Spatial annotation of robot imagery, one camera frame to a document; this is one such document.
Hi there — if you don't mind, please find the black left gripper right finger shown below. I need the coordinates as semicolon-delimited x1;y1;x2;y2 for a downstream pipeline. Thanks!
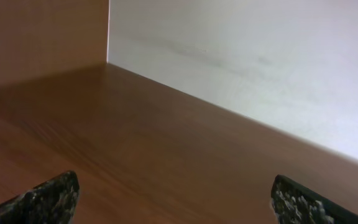
270;175;358;224

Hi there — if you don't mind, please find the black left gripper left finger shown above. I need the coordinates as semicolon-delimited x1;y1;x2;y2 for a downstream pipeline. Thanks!
0;170;80;224

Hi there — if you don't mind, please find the brown cardboard side panel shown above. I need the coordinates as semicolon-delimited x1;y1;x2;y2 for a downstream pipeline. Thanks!
0;0;109;85

